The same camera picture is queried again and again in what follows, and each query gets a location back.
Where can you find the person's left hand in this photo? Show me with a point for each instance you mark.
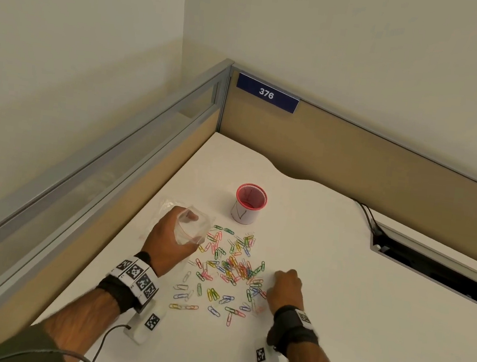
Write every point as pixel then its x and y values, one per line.
pixel 165 243

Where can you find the person's right hand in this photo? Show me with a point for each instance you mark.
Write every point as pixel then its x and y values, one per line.
pixel 288 291

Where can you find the clear zip plastic bag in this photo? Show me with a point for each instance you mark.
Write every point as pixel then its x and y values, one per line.
pixel 195 230
pixel 166 204

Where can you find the pile of colourful paper clips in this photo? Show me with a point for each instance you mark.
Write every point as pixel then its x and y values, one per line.
pixel 232 269

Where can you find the white paper cup red rim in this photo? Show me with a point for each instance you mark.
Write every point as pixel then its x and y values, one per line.
pixel 247 210

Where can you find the person's left forearm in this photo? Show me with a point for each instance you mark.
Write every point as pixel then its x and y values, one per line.
pixel 82 320

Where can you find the black wristband with marker tags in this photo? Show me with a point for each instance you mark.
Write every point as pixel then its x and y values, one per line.
pixel 131 278

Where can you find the glass topped desk partition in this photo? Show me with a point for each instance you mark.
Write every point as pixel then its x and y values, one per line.
pixel 157 168

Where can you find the white marker cube on wrist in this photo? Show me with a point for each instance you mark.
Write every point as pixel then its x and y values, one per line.
pixel 145 321

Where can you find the beige desk partition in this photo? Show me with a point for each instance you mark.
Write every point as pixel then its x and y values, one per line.
pixel 333 151

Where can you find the olive green shirt sleeve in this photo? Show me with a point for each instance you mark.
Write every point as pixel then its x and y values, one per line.
pixel 27 346

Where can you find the blue number sign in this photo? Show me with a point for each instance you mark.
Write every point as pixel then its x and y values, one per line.
pixel 266 93

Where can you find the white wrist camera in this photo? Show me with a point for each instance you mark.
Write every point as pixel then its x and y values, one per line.
pixel 266 360

